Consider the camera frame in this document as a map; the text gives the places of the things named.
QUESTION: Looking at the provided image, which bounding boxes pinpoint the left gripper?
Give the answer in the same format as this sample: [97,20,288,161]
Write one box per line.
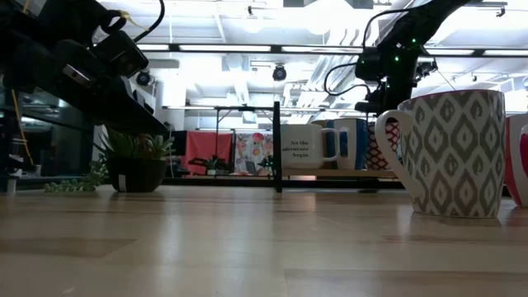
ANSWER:
[0,39,168,135]

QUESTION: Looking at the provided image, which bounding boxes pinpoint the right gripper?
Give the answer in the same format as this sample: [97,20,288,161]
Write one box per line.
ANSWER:
[355,40,420,115]

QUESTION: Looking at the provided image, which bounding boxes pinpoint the blue and white mug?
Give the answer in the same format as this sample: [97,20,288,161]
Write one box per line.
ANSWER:
[323,117,369,172]

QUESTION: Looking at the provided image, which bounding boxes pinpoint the red white lattice mug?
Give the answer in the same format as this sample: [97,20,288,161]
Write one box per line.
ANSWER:
[365,120,402,172]

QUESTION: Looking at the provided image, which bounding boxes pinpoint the grey white ikat mug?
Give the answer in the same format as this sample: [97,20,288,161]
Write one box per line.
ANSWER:
[374,88,507,219]

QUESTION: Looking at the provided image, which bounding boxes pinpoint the white mug with black lettering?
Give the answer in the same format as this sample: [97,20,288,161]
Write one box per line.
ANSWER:
[280,123,340,171]

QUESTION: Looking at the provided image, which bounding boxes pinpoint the potted succulent plant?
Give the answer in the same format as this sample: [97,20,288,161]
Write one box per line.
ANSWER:
[43,123,177,194]

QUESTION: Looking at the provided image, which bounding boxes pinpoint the yellow tape tag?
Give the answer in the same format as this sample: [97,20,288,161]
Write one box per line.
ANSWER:
[119,10,145,32]

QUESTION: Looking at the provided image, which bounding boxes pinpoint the red cloth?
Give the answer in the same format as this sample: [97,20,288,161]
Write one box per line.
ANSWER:
[181,130,234,177]

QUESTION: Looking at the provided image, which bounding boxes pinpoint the black background table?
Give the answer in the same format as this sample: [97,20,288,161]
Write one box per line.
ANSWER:
[162,104,360,133]

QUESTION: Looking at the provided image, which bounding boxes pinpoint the small background potted plant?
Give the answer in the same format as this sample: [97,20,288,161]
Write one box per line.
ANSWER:
[204,155,230,177]

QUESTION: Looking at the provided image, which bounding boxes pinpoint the overhead light bar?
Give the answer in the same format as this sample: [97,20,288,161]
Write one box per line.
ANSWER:
[135,42,528,59]

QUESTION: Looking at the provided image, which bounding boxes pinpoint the floral patterned cloth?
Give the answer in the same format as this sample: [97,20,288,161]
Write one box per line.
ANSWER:
[233,131,274,174]

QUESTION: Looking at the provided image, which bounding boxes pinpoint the red and white mug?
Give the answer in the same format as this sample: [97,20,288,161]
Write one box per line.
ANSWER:
[503,112,528,209]

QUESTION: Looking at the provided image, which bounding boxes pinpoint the black ceiling-mounted camera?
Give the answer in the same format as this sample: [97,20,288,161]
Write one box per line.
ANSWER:
[416,59,439,83]

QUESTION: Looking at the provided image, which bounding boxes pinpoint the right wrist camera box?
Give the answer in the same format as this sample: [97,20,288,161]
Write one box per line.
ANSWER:
[354,47,383,82]

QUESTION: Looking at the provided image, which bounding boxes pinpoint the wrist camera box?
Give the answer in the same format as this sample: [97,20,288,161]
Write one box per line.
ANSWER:
[354,47,383,82]
[88,29,150,78]

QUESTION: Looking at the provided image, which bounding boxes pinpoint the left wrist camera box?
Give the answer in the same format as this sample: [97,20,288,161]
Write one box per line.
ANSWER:
[88,29,150,78]

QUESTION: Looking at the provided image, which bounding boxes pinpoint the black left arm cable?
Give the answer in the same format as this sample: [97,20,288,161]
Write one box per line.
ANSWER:
[131,0,166,44]

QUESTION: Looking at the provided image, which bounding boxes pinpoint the yellow cable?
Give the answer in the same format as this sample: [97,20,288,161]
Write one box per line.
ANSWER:
[10,88,36,167]

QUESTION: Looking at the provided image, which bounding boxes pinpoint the black aluminium frame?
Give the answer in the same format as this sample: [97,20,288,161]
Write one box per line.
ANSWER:
[163,101,408,194]

